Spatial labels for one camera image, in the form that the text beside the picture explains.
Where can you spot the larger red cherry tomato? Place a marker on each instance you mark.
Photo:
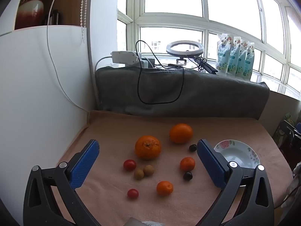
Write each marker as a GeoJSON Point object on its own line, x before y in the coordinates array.
{"type": "Point", "coordinates": [129, 165]}

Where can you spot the white cabinet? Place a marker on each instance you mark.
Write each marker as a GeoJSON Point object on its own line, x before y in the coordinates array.
{"type": "Point", "coordinates": [35, 87]}

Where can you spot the dark chestnut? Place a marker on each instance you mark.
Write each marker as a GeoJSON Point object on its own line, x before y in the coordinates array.
{"type": "Point", "coordinates": [192, 147]}
{"type": "Point", "coordinates": [188, 176]}

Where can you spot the white window frame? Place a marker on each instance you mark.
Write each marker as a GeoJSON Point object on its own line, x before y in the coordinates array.
{"type": "Point", "coordinates": [205, 4]}

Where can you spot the brown longan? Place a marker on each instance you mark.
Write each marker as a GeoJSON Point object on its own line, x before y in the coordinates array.
{"type": "Point", "coordinates": [138, 174]}
{"type": "Point", "coordinates": [149, 170]}

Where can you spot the white fluffy sleeve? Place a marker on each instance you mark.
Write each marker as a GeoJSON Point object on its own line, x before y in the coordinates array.
{"type": "Point", "coordinates": [150, 223]}

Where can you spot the white power strip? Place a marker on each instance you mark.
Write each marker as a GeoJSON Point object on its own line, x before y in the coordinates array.
{"type": "Point", "coordinates": [123, 57]}

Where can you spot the pink blanket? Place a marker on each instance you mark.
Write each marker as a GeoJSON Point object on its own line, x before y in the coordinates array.
{"type": "Point", "coordinates": [117, 131]}

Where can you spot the smaller red cherry tomato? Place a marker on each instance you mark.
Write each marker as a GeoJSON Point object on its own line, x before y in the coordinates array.
{"type": "Point", "coordinates": [132, 193]}

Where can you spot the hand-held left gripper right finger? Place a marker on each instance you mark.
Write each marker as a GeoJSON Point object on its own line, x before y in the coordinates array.
{"type": "Point", "coordinates": [211, 164]}

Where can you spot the white plug adapter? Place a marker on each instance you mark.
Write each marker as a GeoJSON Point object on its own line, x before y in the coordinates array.
{"type": "Point", "coordinates": [145, 63]}

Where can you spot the white floral bowl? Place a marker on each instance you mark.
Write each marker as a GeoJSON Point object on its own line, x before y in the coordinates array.
{"type": "Point", "coordinates": [237, 151]}

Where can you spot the smooth large orange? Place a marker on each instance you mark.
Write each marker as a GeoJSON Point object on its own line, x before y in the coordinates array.
{"type": "Point", "coordinates": [181, 133]}

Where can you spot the dark books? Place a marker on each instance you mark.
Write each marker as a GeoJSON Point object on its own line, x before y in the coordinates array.
{"type": "Point", "coordinates": [53, 17]}

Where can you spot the floral refill pouch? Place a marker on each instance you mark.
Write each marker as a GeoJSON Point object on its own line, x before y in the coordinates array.
{"type": "Point", "coordinates": [235, 58]}
{"type": "Point", "coordinates": [242, 63]}
{"type": "Point", "coordinates": [223, 56]}
{"type": "Point", "coordinates": [249, 63]}

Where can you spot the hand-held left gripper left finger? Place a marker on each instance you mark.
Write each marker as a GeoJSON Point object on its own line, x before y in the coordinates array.
{"type": "Point", "coordinates": [83, 164]}

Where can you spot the wooden shelf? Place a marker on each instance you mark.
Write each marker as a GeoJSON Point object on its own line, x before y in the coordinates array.
{"type": "Point", "coordinates": [68, 4]}

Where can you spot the small tangerine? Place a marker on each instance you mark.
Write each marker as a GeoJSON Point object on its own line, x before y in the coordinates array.
{"type": "Point", "coordinates": [187, 164]}
{"type": "Point", "coordinates": [164, 188]}

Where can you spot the grey blanket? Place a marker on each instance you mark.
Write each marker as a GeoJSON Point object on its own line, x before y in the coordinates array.
{"type": "Point", "coordinates": [211, 94]}

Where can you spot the bumpy large orange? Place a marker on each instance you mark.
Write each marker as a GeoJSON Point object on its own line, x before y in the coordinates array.
{"type": "Point", "coordinates": [148, 148]}

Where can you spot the black folded tripod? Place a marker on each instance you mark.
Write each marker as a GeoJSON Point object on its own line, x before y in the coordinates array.
{"type": "Point", "coordinates": [208, 68]}

